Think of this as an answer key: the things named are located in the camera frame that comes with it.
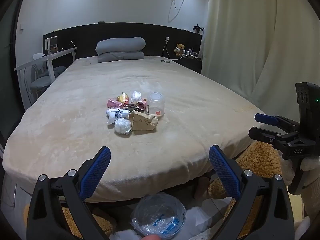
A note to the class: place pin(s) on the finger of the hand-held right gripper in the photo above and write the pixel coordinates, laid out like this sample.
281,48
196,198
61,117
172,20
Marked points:
265,118
262,135

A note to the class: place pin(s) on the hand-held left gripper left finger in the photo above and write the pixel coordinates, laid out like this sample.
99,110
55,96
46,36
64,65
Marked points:
96,172

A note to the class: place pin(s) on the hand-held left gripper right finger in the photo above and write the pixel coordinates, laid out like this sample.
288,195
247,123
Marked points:
225,172

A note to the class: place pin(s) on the white tissue ball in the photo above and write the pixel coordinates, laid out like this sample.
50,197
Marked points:
122,126

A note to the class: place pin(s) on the white printed tissue packet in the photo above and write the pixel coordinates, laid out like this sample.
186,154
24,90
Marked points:
117,115

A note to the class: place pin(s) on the brown paper bag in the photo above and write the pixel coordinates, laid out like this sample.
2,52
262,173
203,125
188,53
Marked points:
142,122

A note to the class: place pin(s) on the pink snack box wrapper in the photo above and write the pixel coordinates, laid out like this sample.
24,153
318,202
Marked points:
113,103

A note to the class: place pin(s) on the bin with clear plastic liner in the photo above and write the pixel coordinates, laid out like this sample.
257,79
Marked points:
160,212

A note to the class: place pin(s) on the gold foil wrapper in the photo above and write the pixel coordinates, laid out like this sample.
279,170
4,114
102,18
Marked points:
123,97

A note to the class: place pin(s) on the clear wrapper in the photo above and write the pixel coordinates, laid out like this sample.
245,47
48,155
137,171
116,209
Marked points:
136,96

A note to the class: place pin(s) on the clear plastic cup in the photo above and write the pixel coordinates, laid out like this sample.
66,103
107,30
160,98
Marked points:
156,105

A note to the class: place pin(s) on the person's right forearm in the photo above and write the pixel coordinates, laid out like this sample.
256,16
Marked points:
311,205

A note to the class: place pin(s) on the person's right hand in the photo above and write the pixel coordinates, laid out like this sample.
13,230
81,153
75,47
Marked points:
311,163

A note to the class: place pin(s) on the person's left hand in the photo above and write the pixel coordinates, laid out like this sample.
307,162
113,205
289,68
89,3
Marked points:
152,237

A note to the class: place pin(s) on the brown fuzzy plush fabric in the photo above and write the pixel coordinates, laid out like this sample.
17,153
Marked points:
262,160

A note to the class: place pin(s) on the beige bed blanket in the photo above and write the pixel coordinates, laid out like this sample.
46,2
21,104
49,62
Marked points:
100,142

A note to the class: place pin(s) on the white plastic packaging bag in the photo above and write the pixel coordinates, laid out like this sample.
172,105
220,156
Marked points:
200,217

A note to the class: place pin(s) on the cream curtain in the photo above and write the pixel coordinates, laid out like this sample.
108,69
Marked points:
250,42

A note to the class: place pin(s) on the group of small toiletry bottles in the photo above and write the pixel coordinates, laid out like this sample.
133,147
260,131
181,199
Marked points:
193,53

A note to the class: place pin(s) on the grey seat cushion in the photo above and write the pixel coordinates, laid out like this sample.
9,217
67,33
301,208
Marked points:
40,82
60,70

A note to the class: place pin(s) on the brown teddy bear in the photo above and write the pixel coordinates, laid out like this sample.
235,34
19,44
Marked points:
179,49

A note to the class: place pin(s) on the white chair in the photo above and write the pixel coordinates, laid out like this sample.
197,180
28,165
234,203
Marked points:
39,60

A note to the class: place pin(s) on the grey folded duvet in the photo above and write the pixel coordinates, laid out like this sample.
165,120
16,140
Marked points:
120,47

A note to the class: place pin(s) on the black framed glass door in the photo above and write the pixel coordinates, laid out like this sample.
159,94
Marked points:
8,80

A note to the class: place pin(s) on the black headboard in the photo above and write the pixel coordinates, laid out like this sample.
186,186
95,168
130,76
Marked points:
82,42

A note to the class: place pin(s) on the white small appliance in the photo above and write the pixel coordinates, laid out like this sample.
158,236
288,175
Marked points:
50,45

